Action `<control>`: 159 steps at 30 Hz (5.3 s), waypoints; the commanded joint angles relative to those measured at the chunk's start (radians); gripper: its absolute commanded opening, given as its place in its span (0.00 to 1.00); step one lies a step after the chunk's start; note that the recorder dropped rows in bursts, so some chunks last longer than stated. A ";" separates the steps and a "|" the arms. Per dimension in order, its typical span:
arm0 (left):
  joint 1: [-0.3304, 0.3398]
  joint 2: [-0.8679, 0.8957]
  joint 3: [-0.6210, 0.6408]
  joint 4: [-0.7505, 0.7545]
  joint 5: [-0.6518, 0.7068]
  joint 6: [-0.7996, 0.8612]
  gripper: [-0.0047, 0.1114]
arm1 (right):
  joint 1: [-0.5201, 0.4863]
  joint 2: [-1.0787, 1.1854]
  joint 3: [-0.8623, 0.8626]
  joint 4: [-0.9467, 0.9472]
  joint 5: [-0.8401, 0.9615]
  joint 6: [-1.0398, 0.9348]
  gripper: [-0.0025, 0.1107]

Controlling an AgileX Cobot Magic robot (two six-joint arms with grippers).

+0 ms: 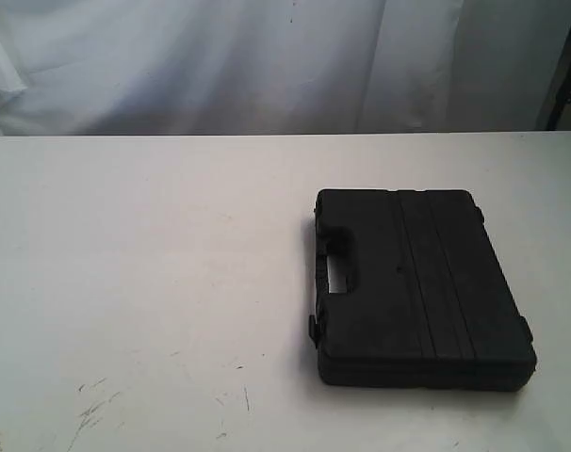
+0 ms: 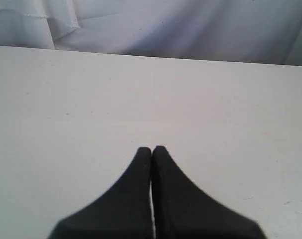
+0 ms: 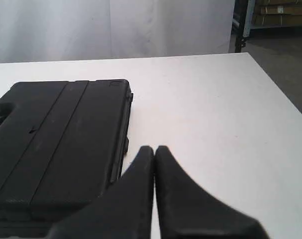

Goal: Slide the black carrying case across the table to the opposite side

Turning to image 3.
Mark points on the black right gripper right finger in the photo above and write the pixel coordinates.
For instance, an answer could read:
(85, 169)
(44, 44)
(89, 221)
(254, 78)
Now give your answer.
(187, 211)

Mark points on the black metal stand pole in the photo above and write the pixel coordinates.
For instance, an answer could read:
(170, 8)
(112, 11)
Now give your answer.
(240, 41)

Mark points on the white backdrop curtain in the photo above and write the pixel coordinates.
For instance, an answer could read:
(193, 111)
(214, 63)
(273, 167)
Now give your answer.
(54, 30)

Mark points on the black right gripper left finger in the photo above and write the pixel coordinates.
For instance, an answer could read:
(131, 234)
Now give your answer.
(123, 212)

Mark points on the black plastic carrying case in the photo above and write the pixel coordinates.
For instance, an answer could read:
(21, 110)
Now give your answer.
(62, 145)

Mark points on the shelf with cardboard boxes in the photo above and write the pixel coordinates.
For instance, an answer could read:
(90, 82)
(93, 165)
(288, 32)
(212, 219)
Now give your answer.
(261, 14)

